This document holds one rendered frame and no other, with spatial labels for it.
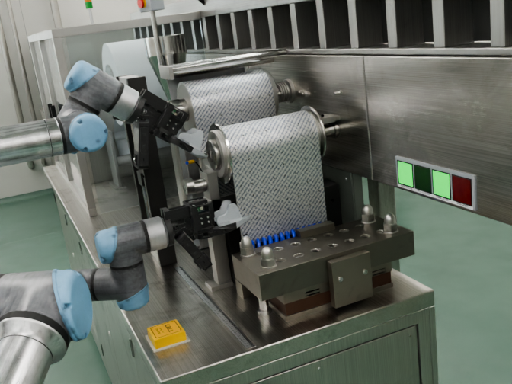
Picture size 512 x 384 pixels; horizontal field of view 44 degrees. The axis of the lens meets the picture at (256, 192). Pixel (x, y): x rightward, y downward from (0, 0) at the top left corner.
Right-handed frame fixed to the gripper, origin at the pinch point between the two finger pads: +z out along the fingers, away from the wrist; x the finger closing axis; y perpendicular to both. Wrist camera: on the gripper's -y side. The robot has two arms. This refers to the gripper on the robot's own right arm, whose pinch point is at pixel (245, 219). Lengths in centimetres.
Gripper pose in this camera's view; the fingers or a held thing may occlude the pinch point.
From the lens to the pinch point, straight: 151.7
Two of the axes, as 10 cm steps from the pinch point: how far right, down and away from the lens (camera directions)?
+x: -3.9, -2.0, 9.0
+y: -1.2, -9.6, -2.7
